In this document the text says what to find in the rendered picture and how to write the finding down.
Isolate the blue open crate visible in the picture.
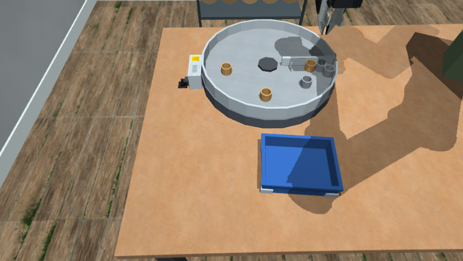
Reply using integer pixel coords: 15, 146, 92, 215
260, 133, 344, 198

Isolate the bronze bushing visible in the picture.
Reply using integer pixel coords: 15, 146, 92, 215
221, 63, 232, 76
260, 88, 272, 102
304, 59, 316, 72

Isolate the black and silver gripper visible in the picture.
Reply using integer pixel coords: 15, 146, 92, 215
315, 0, 363, 35

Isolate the grey metal bushing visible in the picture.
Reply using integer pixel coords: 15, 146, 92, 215
322, 64, 335, 78
300, 75, 312, 89
315, 59, 327, 72

